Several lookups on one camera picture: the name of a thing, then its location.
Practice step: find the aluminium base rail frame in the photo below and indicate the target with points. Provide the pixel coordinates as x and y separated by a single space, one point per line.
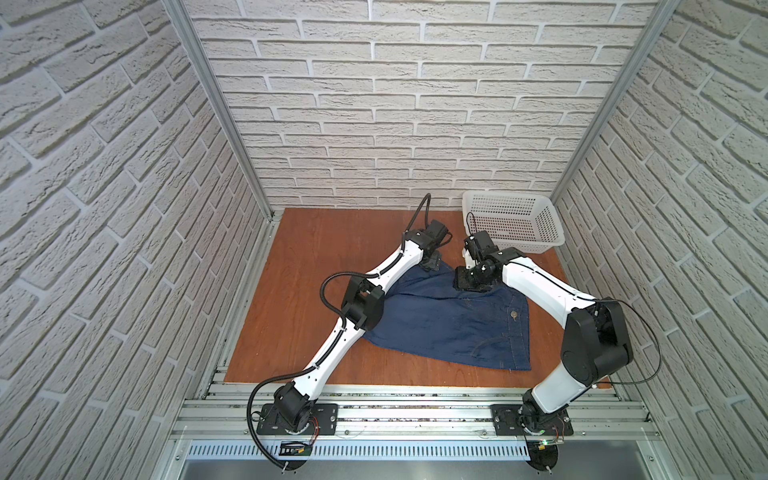
406 423

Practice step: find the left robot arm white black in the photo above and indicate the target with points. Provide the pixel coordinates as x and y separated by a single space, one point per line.
361 310

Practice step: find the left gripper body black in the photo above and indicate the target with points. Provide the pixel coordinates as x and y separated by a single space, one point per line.
435 265

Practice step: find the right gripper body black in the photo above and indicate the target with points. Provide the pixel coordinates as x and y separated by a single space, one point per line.
472 279

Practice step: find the right aluminium corner post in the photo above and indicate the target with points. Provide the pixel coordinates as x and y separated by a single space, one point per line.
651 32

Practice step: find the white plastic laundry basket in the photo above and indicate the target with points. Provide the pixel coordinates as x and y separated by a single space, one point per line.
525 221

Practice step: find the aluminium corner post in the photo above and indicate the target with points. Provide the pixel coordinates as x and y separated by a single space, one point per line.
651 32
194 48

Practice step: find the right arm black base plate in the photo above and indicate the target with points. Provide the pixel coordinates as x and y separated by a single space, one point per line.
526 419

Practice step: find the left aluminium corner post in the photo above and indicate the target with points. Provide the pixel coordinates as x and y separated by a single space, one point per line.
194 48

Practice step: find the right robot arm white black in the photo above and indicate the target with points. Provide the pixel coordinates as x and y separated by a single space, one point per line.
595 340

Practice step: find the blue denim trousers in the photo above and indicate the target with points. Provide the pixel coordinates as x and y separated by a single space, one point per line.
425 315

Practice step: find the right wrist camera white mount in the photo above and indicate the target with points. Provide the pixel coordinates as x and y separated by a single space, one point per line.
470 262

